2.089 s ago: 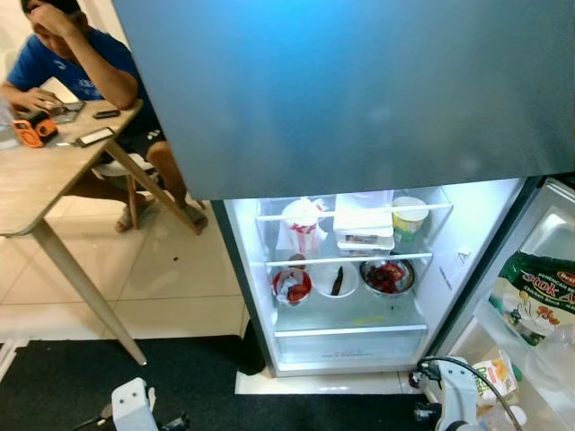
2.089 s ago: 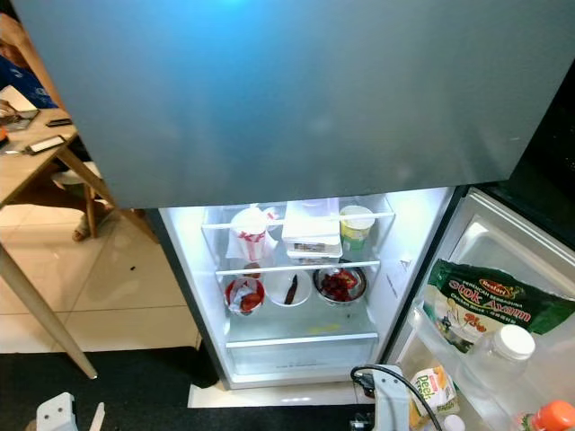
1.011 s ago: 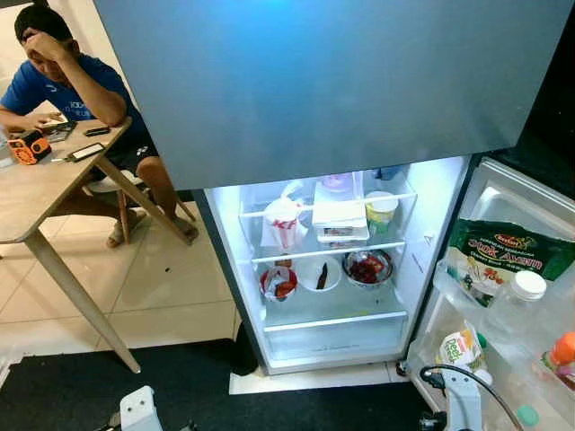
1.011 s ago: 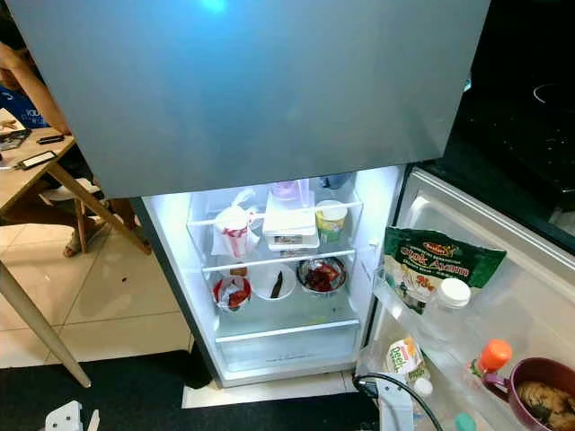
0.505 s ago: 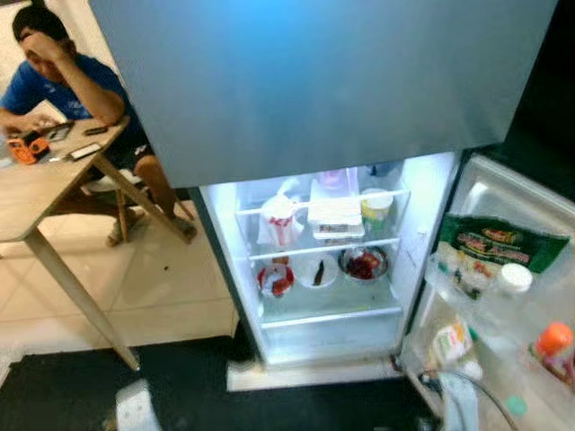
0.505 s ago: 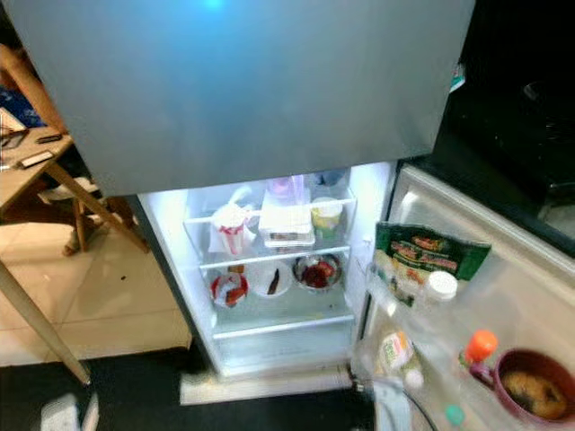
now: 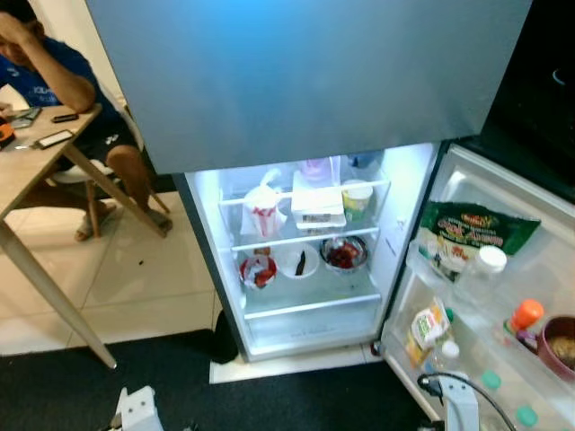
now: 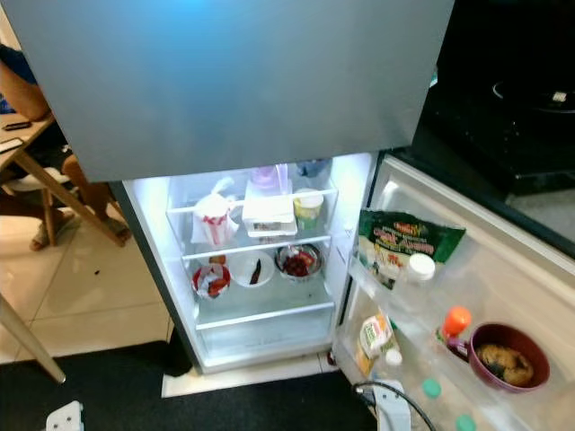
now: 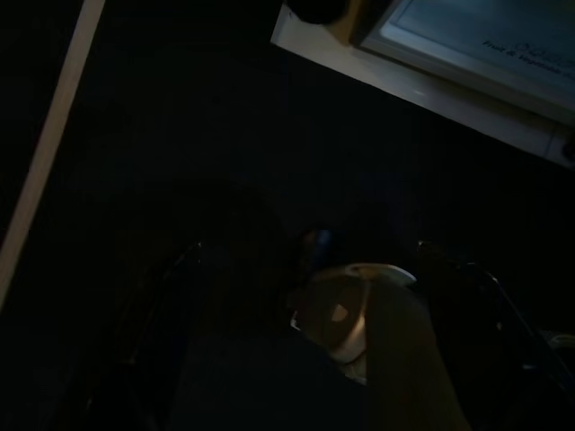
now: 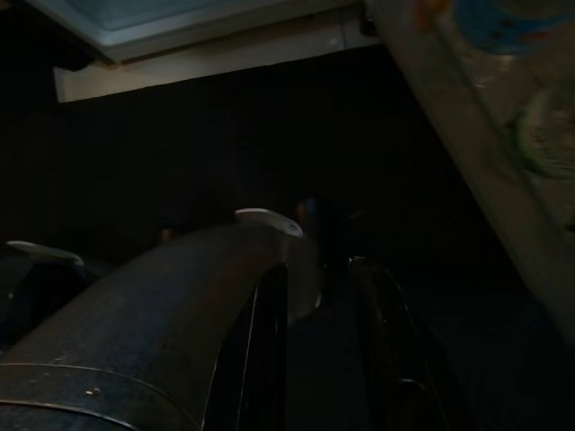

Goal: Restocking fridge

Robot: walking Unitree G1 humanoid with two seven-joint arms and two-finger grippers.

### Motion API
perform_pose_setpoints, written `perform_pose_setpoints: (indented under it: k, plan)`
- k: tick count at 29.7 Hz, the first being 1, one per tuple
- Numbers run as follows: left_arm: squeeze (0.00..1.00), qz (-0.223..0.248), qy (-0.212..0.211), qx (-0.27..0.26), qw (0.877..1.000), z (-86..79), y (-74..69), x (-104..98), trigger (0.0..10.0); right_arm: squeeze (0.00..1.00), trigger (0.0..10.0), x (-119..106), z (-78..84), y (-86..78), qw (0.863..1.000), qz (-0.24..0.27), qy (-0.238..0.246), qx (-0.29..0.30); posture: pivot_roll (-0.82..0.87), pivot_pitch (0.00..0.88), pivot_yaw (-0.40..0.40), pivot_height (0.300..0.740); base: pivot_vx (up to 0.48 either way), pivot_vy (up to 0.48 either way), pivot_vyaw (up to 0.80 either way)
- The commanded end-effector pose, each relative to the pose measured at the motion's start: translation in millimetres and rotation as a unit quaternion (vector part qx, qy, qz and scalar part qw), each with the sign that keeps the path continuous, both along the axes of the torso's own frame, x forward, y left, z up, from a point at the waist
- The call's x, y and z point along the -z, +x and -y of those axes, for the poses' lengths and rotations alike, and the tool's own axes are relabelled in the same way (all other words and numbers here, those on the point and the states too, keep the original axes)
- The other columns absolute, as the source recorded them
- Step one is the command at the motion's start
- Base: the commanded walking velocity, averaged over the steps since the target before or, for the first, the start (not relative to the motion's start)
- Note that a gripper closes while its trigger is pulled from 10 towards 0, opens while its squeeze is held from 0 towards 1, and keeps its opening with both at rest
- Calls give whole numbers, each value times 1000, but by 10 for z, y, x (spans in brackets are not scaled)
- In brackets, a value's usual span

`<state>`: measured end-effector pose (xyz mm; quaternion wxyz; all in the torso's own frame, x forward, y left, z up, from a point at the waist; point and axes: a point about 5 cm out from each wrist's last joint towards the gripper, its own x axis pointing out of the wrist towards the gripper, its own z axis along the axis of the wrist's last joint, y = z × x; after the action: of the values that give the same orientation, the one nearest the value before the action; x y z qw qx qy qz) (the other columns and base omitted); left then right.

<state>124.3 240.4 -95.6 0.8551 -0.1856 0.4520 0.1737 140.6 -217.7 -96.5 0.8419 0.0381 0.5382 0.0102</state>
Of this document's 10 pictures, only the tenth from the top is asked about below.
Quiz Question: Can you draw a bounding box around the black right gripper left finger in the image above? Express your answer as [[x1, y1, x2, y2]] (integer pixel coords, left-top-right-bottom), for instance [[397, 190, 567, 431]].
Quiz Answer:
[[199, 262, 291, 431]]

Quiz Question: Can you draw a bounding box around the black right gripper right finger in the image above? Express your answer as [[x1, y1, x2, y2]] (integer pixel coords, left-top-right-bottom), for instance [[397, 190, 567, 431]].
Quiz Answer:
[[349, 255, 468, 431]]

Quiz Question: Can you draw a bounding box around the white green printed food pouch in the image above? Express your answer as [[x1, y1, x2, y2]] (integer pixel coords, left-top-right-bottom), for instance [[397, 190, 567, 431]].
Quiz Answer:
[[372, 0, 575, 345]]

